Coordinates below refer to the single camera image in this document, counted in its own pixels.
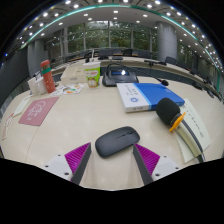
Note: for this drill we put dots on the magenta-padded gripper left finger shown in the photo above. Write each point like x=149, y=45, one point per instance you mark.
x=77, y=156

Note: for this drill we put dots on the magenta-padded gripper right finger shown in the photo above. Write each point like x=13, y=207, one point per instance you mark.
x=146, y=158

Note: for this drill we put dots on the dark grey computer mouse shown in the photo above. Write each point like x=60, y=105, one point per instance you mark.
x=116, y=141

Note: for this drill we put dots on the pink printed mouse pad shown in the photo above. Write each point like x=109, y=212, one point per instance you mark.
x=37, y=111

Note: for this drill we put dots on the black handheld microphone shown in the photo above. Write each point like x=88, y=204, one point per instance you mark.
x=166, y=110

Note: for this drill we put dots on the white printed paper sheet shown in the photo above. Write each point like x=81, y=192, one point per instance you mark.
x=200, y=130

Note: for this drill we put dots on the blue and white book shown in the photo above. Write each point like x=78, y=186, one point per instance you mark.
x=150, y=95

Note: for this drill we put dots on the colourful sticker sheet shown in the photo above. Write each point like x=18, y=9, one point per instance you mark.
x=68, y=89

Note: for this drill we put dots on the red and white leaflet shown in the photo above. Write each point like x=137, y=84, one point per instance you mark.
x=6, y=126

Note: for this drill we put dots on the beige desk organizer box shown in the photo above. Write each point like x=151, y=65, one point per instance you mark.
x=73, y=76

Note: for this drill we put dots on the green and white drink cup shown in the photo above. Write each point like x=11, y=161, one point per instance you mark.
x=92, y=76

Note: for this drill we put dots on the red bottle with green band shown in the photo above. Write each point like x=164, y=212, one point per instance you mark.
x=48, y=78

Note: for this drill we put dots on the black desk microphone console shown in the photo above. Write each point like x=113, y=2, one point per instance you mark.
x=120, y=78

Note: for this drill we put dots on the long curved conference table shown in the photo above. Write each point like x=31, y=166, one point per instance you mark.
x=133, y=61

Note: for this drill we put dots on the dark office chairs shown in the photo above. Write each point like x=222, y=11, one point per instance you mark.
x=145, y=54

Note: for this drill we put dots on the ceiling lights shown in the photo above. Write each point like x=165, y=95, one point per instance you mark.
x=115, y=11

